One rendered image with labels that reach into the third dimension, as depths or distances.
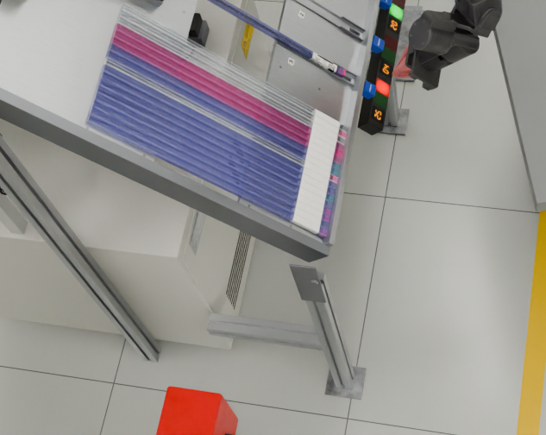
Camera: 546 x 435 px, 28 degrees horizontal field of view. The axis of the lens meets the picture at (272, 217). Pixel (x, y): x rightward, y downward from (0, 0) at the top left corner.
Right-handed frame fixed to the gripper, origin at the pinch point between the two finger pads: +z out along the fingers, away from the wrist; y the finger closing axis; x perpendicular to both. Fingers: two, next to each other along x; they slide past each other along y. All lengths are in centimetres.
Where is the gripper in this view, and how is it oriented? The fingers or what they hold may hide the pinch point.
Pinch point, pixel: (397, 73)
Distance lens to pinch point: 213.9
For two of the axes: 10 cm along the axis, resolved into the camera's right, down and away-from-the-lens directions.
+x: 8.0, 3.8, 4.6
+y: -2.0, 9.0, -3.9
